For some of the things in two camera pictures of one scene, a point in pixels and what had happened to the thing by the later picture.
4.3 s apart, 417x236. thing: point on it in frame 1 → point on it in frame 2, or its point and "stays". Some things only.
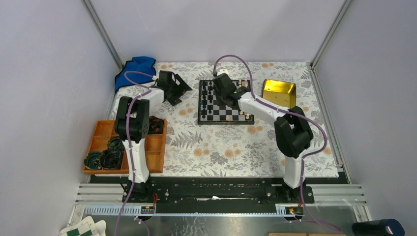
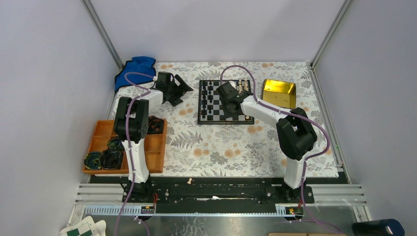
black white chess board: (210, 112) stays
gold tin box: (282, 92) stays
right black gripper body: (220, 97) → (228, 113)
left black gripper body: (175, 90) stays
